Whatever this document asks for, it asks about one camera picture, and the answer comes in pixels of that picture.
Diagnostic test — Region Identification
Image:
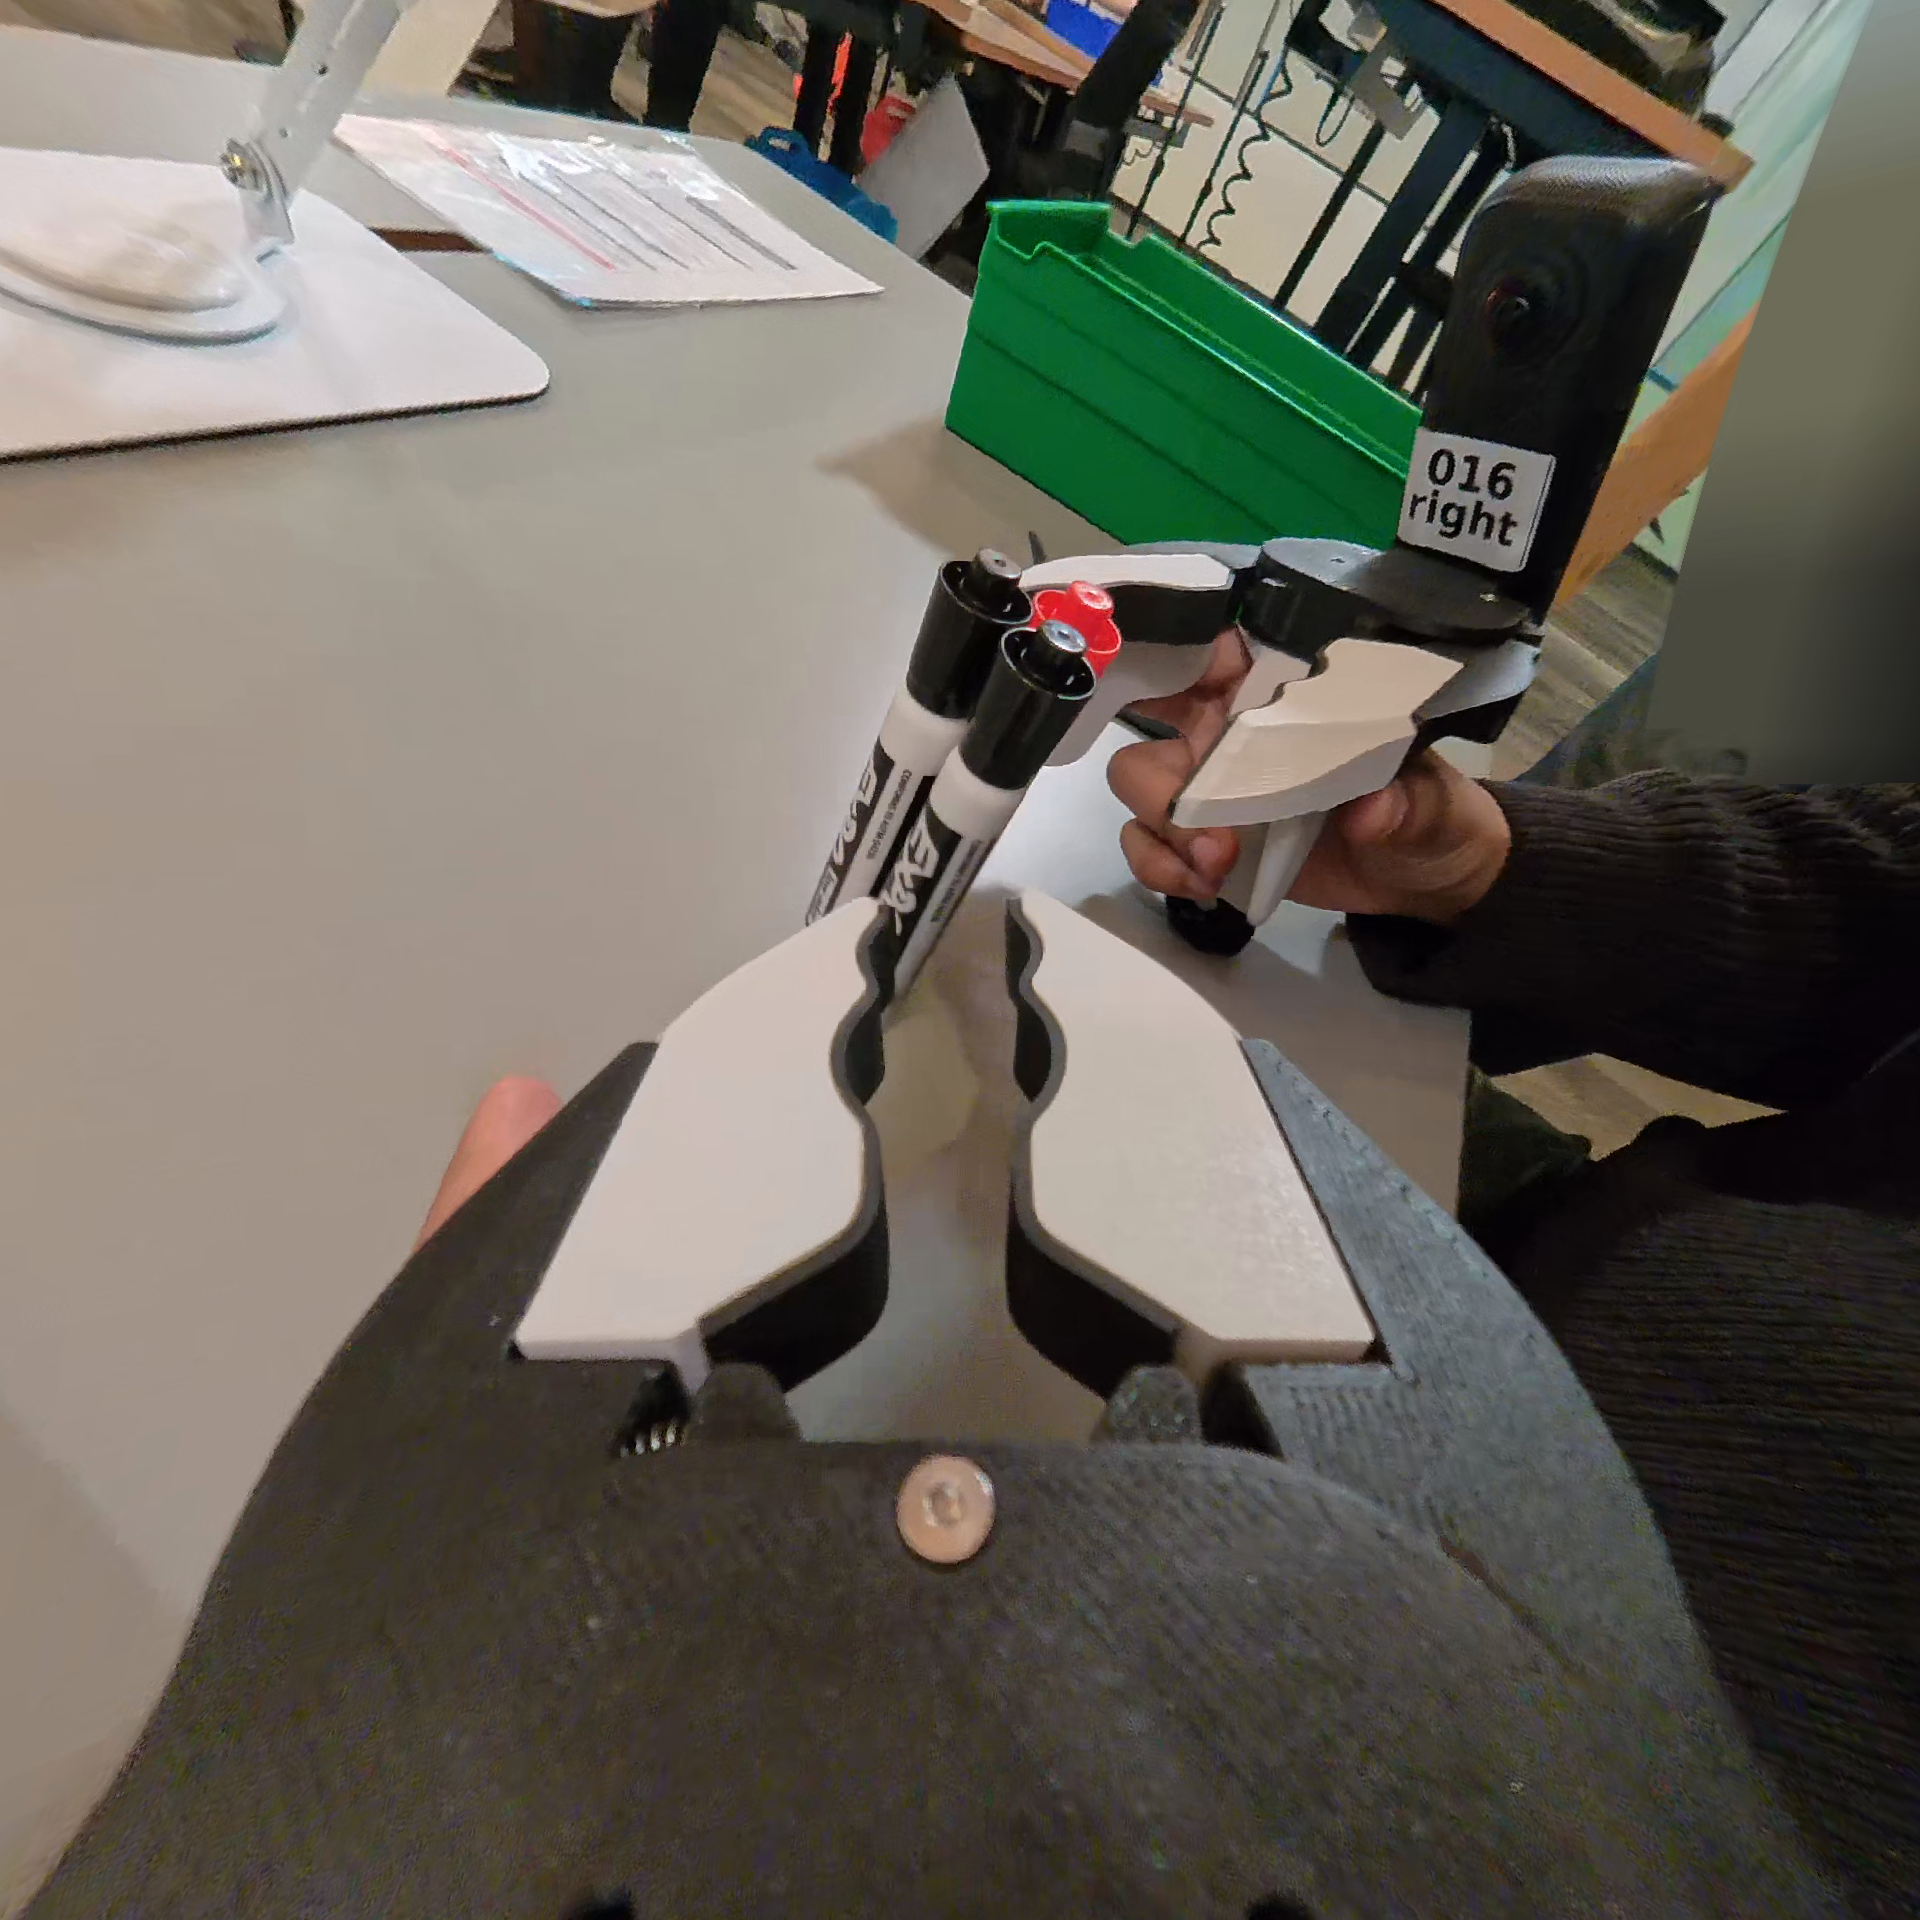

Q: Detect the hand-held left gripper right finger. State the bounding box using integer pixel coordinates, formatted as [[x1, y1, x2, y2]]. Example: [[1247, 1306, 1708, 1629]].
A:
[[1002, 890, 1383, 1394]]

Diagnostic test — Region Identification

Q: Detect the person's right hand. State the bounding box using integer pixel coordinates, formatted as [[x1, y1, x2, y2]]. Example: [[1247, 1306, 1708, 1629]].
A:
[[1106, 632, 1514, 922]]

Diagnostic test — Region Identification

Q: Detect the wooden post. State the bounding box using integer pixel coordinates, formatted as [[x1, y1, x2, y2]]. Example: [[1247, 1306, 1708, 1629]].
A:
[[1553, 305, 1759, 606]]

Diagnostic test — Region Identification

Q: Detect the black dry-erase marker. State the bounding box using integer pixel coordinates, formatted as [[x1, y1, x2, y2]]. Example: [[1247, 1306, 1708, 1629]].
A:
[[810, 548, 1039, 935], [883, 622, 1105, 1033]]

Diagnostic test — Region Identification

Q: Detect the red dry-erase marker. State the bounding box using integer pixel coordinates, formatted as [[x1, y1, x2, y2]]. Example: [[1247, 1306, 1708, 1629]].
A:
[[1028, 586, 1122, 681]]

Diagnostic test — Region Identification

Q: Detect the green plastic bin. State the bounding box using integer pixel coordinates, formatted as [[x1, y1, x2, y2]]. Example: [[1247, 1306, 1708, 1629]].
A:
[[943, 199, 1427, 552]]

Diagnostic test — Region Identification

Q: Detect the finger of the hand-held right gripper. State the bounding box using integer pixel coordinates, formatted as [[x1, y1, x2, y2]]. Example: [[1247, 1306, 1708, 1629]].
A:
[[1018, 548, 1260, 769], [1169, 632, 1474, 831]]

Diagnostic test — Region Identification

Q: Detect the laminated paper sheet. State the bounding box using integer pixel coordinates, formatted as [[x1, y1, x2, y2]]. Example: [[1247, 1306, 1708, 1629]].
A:
[[333, 111, 885, 313]]

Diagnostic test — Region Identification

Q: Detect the wooden work table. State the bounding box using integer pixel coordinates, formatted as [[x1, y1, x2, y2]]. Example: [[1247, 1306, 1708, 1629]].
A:
[[915, 0, 1215, 127]]

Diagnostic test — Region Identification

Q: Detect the blue bag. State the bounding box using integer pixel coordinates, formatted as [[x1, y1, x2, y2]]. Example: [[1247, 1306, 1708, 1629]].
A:
[[747, 127, 902, 242]]

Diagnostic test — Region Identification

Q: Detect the white panel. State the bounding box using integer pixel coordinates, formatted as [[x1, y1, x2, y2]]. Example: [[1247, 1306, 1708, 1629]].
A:
[[854, 76, 993, 225]]

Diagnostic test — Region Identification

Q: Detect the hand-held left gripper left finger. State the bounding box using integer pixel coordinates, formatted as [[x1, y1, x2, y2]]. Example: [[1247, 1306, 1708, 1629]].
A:
[[515, 895, 893, 1394]]

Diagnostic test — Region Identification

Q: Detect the dark metal table frame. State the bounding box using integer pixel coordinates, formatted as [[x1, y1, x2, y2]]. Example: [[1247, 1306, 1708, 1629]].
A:
[[1282, 0, 1757, 360]]

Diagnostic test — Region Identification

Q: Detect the person's right forearm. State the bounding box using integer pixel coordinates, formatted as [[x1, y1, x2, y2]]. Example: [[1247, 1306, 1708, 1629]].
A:
[[1351, 773, 1920, 1120]]

